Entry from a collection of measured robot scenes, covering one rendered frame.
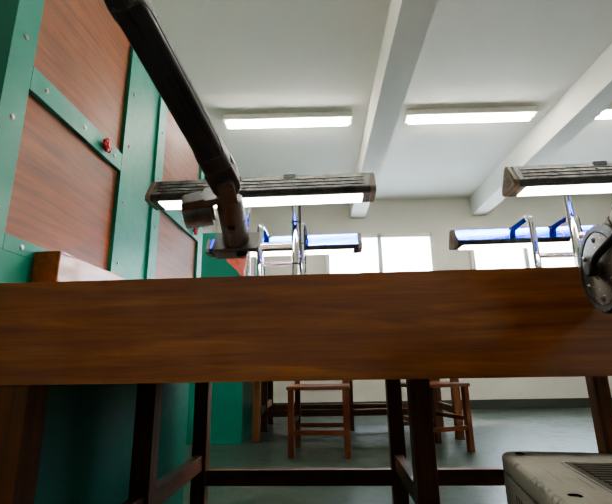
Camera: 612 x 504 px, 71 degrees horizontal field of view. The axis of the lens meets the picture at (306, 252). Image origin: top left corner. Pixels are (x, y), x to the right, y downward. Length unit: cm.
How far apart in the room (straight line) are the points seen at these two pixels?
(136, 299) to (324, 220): 567
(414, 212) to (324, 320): 591
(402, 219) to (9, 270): 590
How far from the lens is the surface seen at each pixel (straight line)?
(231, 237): 94
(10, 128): 111
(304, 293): 77
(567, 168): 133
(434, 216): 668
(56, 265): 108
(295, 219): 131
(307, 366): 75
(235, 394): 377
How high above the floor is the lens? 61
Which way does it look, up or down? 15 degrees up
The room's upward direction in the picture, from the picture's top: 1 degrees counter-clockwise
